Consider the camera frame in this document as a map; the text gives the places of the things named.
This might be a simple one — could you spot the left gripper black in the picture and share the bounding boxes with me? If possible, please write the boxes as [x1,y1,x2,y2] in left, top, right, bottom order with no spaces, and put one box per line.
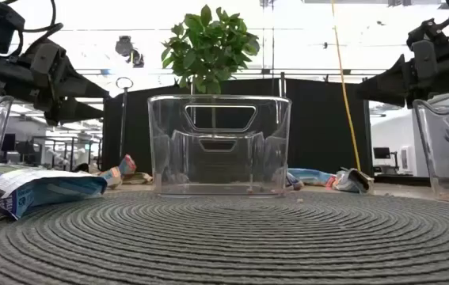
[0,37,110,126]

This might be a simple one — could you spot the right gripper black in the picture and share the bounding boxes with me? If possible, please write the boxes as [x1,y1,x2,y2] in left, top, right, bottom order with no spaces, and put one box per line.
[356,17,449,108]

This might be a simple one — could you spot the green and beige granola bar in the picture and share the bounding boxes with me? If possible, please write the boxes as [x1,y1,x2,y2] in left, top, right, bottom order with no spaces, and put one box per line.
[123,172,154,185]

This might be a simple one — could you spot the brown granola bar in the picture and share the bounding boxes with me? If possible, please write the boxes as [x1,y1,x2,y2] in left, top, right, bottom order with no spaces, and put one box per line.
[333,167,375,195]

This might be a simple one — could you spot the blue granola bar red ends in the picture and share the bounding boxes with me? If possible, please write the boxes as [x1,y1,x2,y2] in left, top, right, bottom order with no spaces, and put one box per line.
[287,168,337,187]

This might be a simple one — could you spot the black pole stand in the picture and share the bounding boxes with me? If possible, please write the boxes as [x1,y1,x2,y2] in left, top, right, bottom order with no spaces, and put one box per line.
[115,76,135,162]

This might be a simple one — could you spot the black computer monitor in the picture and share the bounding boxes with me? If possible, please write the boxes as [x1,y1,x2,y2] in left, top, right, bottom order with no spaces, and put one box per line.
[372,146,399,175]

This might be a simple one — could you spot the black ceiling-mounted device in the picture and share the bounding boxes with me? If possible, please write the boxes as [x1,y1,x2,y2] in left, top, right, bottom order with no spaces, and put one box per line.
[114,34,146,69]

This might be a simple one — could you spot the black partition screen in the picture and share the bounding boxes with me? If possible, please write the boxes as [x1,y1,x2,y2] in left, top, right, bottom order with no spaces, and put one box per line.
[102,78,372,176]

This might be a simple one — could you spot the green potted plant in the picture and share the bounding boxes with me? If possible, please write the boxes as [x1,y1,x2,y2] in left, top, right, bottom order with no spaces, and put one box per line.
[160,3,261,130]

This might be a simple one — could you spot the round grey woven placemat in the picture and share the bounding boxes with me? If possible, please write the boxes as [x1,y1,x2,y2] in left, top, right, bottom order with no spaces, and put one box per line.
[0,190,449,285]

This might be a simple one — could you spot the yellow hanging cable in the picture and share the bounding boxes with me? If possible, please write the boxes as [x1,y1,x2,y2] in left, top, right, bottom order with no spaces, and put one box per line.
[329,0,363,172]

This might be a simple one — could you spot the black metal rig frame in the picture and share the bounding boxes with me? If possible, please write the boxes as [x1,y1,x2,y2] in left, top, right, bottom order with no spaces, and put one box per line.
[370,173,433,187]

